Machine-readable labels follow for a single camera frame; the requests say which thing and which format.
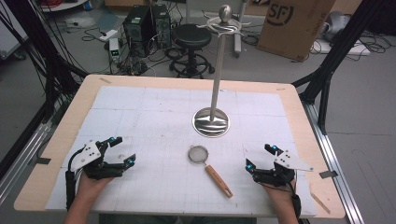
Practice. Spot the steel utensil stand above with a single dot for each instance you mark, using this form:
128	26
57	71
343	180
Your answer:
215	93

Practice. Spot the aluminium rail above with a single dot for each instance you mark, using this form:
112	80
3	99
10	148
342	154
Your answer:
21	158
333	161

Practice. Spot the brown cardboard box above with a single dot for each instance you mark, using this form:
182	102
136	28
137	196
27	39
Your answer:
292	28

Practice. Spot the white device with green light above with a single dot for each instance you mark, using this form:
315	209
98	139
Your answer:
114	49

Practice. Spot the black round stool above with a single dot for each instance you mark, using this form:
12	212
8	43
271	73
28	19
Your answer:
191	35

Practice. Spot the grey plastic bag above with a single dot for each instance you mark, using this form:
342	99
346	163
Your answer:
337	25

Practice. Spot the black tape piece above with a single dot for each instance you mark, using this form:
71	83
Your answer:
43	160
328	174

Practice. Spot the person's left hand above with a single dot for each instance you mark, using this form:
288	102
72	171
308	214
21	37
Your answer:
91	186

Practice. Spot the black metal frame stand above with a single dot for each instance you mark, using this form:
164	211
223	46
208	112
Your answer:
49	68
330	59

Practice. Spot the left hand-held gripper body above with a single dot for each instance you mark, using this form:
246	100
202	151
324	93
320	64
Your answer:
87	154

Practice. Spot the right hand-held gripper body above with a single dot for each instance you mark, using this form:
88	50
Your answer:
291	163

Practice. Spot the large black computer tower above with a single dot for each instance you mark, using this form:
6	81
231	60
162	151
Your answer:
138	31

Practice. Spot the white power strip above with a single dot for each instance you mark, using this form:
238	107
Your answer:
108	35

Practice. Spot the person's right hand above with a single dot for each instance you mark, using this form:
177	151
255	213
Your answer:
281	193

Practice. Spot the white grid mat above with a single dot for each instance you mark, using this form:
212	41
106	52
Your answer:
162	180

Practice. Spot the thin wooden stick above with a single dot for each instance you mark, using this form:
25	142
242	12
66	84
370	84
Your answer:
320	202

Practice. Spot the slim black computer tower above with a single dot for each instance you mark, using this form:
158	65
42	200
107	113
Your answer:
162	25

